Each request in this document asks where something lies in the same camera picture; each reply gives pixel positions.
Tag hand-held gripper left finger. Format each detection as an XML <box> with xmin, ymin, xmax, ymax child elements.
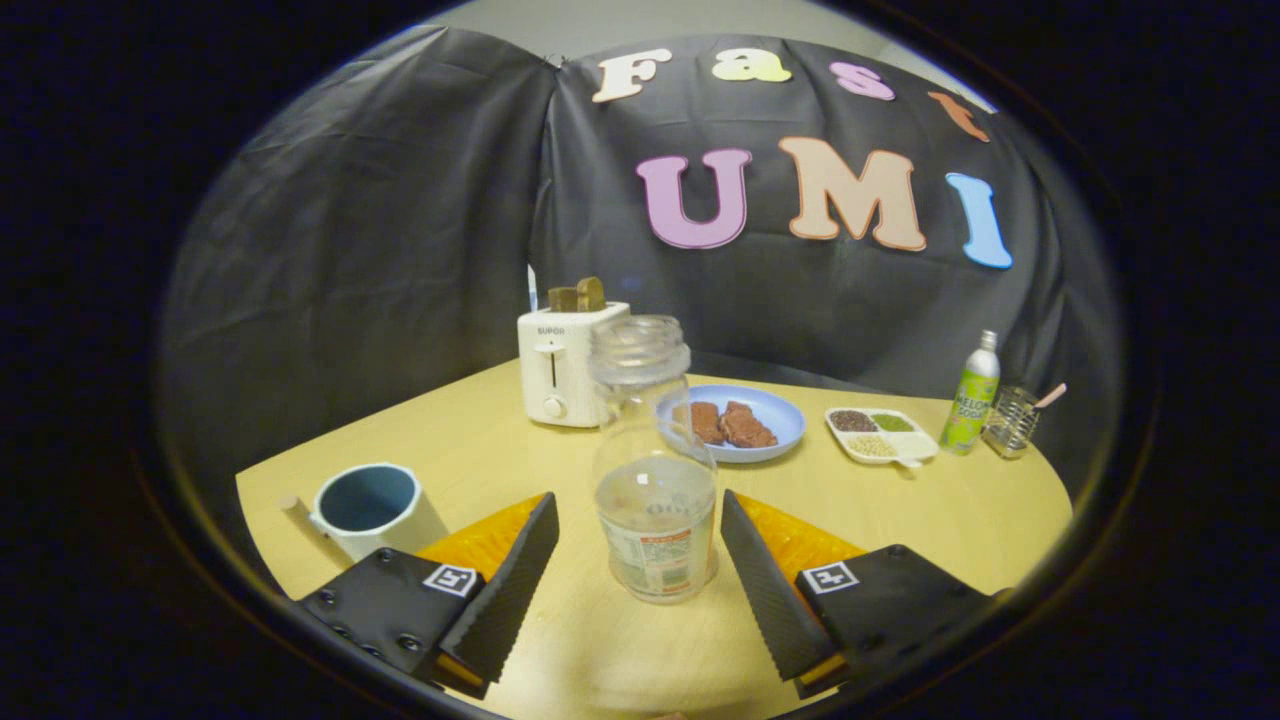
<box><xmin>297</xmin><ymin>491</ymin><xmax>561</xmax><ymax>700</ymax></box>

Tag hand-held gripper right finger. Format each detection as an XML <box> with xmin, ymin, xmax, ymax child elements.
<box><xmin>720</xmin><ymin>489</ymin><xmax>991</xmax><ymax>700</ymax></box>

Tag clear plastic juice bottle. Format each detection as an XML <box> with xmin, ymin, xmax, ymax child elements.
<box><xmin>587</xmin><ymin>314</ymin><xmax>720</xmax><ymax>605</ymax></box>

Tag white cup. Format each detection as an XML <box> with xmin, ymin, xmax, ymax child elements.
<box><xmin>279</xmin><ymin>462</ymin><xmax>450</xmax><ymax>562</ymax></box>

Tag green soda bottle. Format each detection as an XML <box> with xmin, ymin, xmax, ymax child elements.
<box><xmin>939</xmin><ymin>330</ymin><xmax>1001</xmax><ymax>457</ymax></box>

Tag wooden table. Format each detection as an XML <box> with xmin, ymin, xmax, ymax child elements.
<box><xmin>235</xmin><ymin>358</ymin><xmax>1074</xmax><ymax>720</ymax></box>

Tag blue plate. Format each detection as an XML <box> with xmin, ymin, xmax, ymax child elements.
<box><xmin>657</xmin><ymin>385</ymin><xmax>806</xmax><ymax>465</ymax></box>

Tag white divided dish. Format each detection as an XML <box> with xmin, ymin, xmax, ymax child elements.
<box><xmin>825</xmin><ymin>406</ymin><xmax>940</xmax><ymax>469</ymax></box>

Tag white toaster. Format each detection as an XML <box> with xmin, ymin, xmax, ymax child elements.
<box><xmin>516</xmin><ymin>301</ymin><xmax>632</xmax><ymax>429</ymax></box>

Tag black backdrop cloth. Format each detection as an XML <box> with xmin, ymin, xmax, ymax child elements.
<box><xmin>160</xmin><ymin>25</ymin><xmax>1126</xmax><ymax>501</ymax></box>

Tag wire mesh holder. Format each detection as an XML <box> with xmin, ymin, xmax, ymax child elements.
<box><xmin>982</xmin><ymin>386</ymin><xmax>1042</xmax><ymax>460</ymax></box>

